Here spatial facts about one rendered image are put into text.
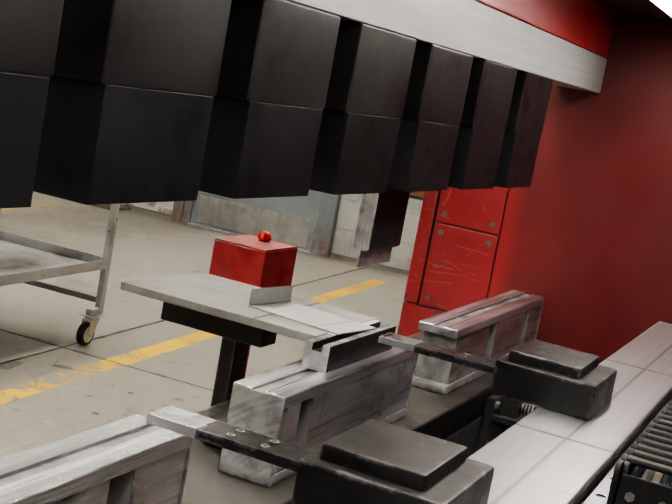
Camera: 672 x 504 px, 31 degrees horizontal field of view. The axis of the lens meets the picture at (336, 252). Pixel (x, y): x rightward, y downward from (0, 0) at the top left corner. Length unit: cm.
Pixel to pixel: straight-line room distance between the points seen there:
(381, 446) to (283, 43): 35
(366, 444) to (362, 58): 43
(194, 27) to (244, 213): 806
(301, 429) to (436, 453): 41
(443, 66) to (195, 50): 54
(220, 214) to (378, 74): 783
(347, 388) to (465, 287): 95
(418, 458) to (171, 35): 34
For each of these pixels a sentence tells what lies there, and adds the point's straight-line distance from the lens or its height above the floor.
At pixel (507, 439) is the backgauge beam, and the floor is 98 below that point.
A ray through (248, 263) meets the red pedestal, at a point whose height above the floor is 75.
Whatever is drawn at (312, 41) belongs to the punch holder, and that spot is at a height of 131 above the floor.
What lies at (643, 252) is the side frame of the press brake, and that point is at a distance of 219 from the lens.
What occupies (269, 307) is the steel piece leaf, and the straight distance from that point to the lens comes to 145.
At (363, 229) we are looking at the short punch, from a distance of 136.
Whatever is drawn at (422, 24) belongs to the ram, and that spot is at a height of 136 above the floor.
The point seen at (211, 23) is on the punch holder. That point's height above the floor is 131.
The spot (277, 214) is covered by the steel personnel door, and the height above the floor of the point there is 22.
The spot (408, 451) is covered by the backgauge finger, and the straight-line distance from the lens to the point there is 87.
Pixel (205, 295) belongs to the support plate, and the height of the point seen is 100.
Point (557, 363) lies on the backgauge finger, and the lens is 130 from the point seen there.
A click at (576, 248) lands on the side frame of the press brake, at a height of 106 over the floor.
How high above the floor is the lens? 129
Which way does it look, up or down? 8 degrees down
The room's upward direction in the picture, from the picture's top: 10 degrees clockwise
